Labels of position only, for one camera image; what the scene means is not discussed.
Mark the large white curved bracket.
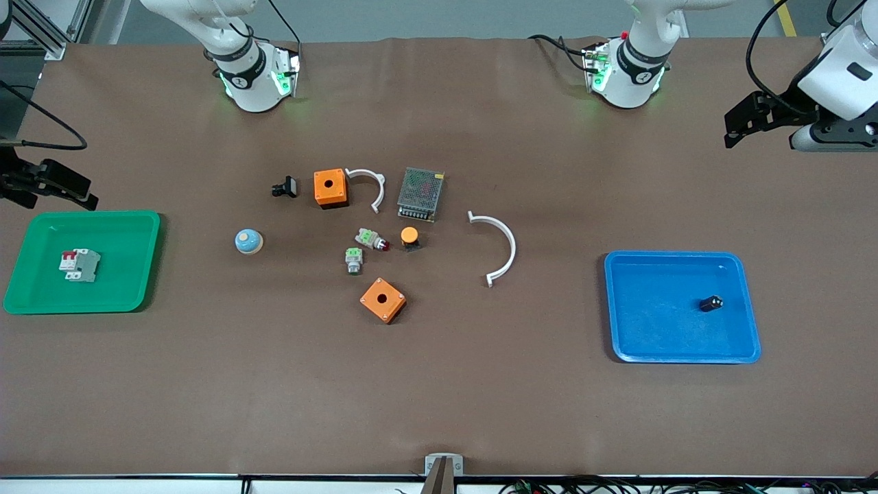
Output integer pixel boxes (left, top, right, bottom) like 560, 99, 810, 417
467, 211, 517, 288

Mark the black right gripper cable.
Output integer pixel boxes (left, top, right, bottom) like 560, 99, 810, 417
0, 80, 88, 151

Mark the green plastic tray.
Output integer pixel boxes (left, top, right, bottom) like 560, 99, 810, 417
3, 210, 162, 316

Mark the white red circuit breaker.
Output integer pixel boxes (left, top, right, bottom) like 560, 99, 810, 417
58, 248, 102, 283

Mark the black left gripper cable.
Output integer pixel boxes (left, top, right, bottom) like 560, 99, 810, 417
746, 0, 818, 116

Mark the metal mesh power supply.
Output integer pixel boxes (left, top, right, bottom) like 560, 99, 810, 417
396, 167, 445, 223

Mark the dark camera pole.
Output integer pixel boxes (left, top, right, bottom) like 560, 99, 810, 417
419, 456, 458, 494

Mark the grey metal bracket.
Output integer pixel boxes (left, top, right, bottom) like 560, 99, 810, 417
425, 453, 464, 476

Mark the brown table mat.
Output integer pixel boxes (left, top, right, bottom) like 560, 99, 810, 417
0, 36, 878, 479

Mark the black left arm base cable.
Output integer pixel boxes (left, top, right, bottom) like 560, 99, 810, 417
527, 33, 592, 73

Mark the blue plastic tray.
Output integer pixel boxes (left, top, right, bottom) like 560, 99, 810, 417
604, 250, 762, 365

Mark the orange button box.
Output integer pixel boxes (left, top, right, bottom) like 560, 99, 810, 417
313, 168, 349, 210
359, 277, 407, 325

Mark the black right arm base cable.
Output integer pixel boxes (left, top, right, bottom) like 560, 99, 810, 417
266, 0, 304, 66

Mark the black arm base cable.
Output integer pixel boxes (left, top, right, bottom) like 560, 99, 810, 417
266, 0, 304, 66
527, 33, 592, 73

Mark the small white curved bracket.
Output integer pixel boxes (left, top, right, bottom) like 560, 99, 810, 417
345, 167, 386, 214

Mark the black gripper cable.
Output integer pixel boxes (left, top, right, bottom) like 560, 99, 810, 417
746, 0, 818, 116
0, 80, 88, 151

